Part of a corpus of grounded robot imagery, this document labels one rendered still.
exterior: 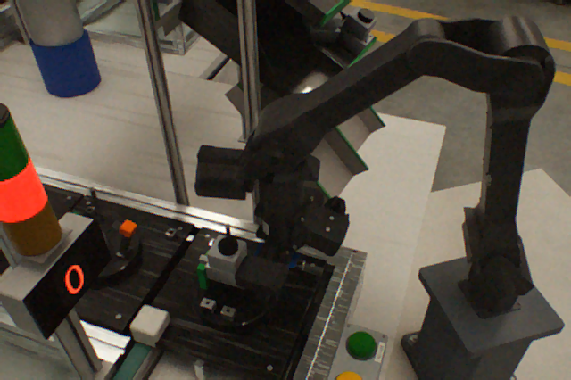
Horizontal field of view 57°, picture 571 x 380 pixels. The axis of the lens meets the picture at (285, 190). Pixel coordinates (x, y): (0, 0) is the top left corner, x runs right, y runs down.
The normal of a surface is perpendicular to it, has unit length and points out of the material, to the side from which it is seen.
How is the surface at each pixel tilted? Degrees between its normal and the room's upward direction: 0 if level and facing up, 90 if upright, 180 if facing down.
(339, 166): 45
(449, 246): 0
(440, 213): 0
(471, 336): 0
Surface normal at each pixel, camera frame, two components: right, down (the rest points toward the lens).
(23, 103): -0.01, -0.73
